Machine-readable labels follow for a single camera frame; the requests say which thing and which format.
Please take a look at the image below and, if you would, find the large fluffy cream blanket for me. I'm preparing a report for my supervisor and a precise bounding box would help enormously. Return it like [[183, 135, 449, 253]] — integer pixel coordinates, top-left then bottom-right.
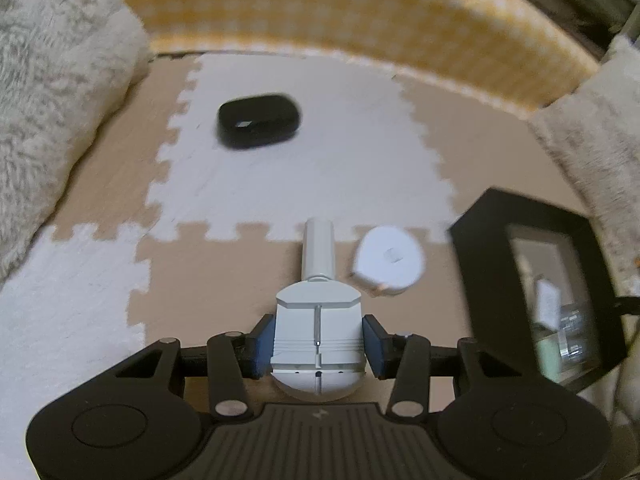
[[529, 35, 640, 306]]

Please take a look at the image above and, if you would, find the pale green item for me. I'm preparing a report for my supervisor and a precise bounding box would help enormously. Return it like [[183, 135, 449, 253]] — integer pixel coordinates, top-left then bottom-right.
[[534, 335, 562, 382]]

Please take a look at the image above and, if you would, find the white foam mat tile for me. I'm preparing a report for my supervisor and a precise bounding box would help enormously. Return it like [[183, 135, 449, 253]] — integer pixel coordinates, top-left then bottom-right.
[[0, 224, 152, 421], [144, 54, 463, 247]]

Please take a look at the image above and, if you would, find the small fluffy cream blanket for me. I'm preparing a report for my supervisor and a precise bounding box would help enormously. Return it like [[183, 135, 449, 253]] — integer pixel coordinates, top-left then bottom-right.
[[0, 0, 152, 288]]

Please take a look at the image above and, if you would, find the small white block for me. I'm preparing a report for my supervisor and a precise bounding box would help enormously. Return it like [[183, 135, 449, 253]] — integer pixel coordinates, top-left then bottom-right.
[[534, 280, 560, 332]]

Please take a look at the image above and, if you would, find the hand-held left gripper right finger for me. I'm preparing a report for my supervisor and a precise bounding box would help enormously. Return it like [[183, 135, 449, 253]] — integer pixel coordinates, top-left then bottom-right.
[[362, 314, 522, 418]]

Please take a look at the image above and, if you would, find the white watch link tool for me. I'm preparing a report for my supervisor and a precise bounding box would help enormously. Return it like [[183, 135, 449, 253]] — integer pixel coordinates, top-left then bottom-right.
[[270, 217, 368, 403]]

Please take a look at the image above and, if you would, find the black oval case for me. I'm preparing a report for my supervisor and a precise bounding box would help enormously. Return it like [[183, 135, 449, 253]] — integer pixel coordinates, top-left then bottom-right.
[[216, 93, 302, 150]]

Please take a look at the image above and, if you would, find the yellow checkered cushion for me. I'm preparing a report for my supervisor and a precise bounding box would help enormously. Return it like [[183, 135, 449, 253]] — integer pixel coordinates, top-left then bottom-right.
[[107, 0, 601, 122]]

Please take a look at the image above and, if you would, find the white oval tape measure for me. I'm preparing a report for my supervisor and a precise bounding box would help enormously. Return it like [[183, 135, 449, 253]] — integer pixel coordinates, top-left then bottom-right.
[[350, 225, 427, 297]]

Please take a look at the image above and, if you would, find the beige foam mat tile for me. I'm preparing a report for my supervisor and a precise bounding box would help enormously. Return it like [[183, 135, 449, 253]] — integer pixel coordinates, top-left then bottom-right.
[[397, 74, 591, 241]]

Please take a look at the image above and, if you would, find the clear plastic item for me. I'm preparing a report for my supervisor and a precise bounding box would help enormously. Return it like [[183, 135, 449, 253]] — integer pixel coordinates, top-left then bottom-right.
[[557, 304, 593, 362]]

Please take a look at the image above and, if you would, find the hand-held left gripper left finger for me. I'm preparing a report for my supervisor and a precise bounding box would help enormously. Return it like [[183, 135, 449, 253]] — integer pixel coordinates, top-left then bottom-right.
[[116, 313, 276, 418]]

